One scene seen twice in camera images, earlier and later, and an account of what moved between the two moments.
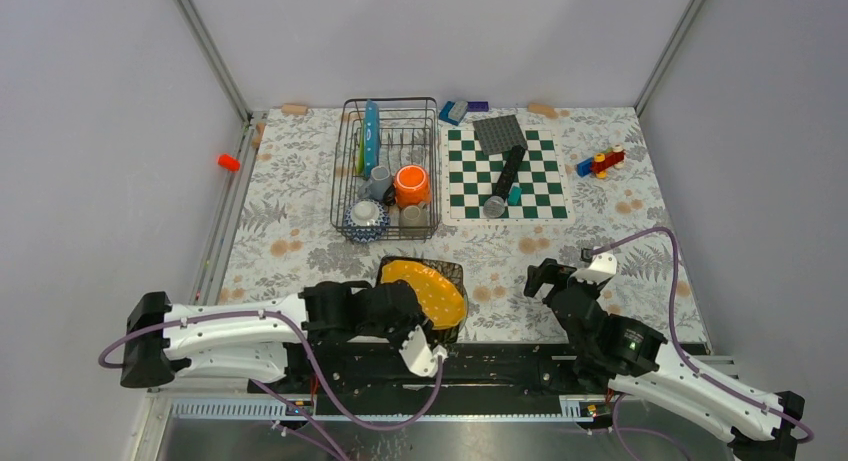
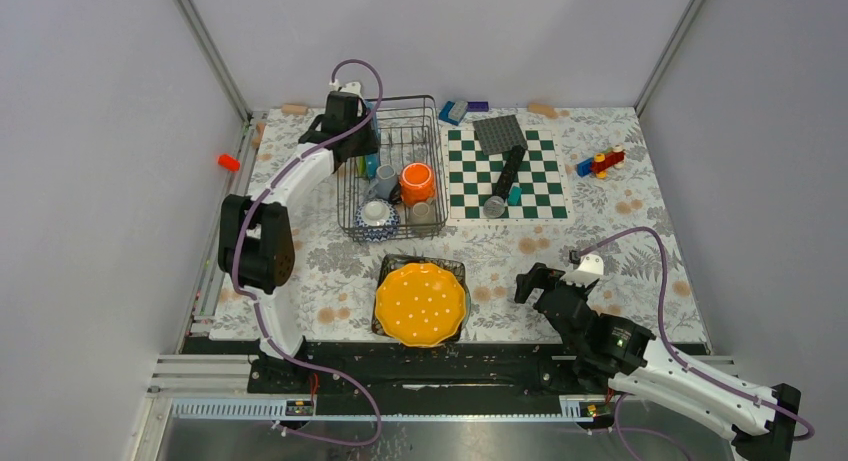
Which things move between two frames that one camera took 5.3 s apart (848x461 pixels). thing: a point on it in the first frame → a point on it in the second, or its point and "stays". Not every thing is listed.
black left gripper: (419, 320) → (370, 143)
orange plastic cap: (228, 162) stays
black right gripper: (551, 272) stays
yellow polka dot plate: (441, 301) stays
